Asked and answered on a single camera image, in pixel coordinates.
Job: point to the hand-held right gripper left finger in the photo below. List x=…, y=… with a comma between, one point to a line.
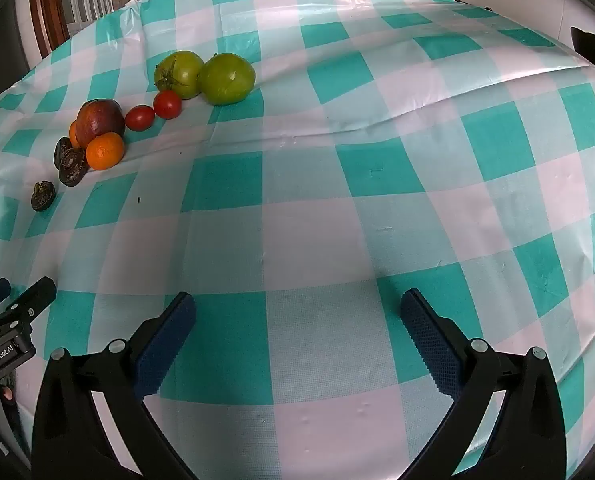
x=165, y=345

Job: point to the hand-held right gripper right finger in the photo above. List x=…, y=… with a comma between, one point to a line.
x=427, y=345

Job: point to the orange mandarin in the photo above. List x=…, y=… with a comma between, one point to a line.
x=73, y=136
x=105, y=151

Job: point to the dark red apple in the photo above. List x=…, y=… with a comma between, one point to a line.
x=100, y=121

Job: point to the dark brown passion fruit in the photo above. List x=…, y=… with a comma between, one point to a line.
x=73, y=167
x=42, y=196
x=61, y=150

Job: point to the teal white checkered tablecloth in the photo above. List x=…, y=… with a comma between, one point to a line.
x=327, y=210

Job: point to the oval red cherry tomato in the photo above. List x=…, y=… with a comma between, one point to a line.
x=139, y=117

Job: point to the round red cherry tomato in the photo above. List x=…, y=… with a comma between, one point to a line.
x=167, y=104

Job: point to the green tomato with stem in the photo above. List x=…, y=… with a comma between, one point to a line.
x=182, y=74

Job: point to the smooth green tomato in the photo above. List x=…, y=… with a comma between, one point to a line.
x=226, y=79

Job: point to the black object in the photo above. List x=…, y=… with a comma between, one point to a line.
x=590, y=42

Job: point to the wooden glass door frame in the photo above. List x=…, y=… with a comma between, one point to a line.
x=45, y=5

